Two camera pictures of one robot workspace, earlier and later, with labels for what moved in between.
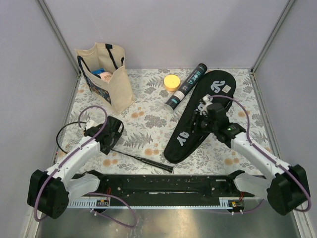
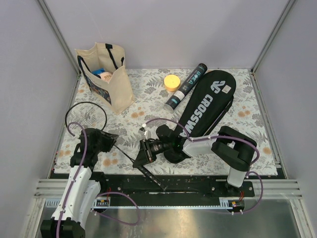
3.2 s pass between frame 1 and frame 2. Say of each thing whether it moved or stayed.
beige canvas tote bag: stayed
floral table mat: stayed
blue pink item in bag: stayed
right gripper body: moved
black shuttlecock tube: stayed
